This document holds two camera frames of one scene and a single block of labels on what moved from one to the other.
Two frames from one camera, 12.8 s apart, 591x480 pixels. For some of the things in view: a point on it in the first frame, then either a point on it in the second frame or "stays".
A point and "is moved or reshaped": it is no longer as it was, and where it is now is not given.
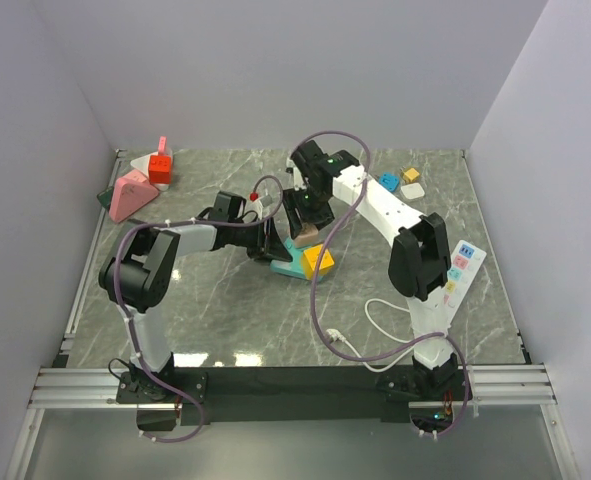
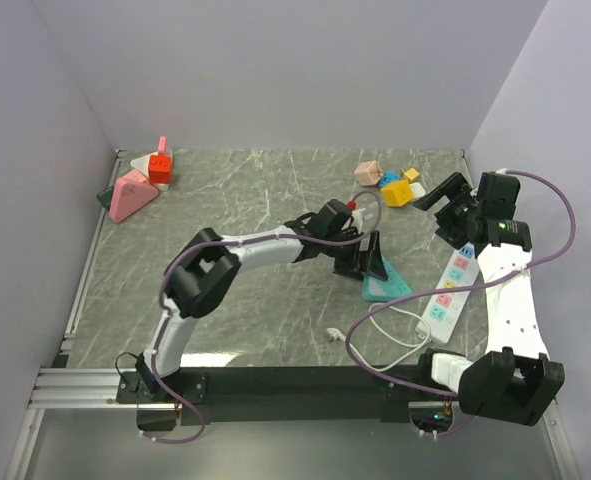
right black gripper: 292,200 → 457,190
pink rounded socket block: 132,193 stays
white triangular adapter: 142,163 stays
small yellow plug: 410,175 stays
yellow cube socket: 310,258 → 397,193
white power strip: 466,262 stays
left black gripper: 268,247 → 370,261
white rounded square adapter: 413,190 stays
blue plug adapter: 389,181 stays
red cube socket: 160,169 stays
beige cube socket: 309,236 is moved or reshaped
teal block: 295,266 → 375,287
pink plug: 162,147 stays
